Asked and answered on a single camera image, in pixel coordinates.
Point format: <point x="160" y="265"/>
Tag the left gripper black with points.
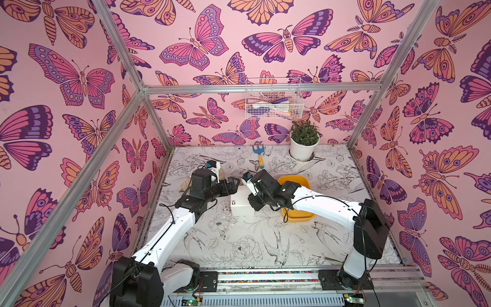
<point x="231" y="189"/>

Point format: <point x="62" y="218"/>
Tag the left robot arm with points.
<point x="161" y="241"/>

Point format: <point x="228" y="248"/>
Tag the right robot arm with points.
<point x="365" y="220"/>

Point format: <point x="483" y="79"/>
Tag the white block with screws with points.
<point x="239" y="203"/>

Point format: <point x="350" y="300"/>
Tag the yellow plastic tray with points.
<point x="296" y="216"/>

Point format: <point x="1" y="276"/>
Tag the blue yellow garden fork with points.
<point x="259" y="149"/>

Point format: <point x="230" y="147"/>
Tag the beige work glove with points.
<point x="185" y="185"/>

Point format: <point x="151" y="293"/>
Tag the white pot green plant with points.
<point x="304" y="139"/>

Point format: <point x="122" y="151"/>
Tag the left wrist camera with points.
<point x="214" y="166"/>

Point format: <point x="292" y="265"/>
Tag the white wire basket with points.
<point x="276" y="101"/>

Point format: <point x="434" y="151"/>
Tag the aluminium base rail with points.
<point x="315" y="286"/>

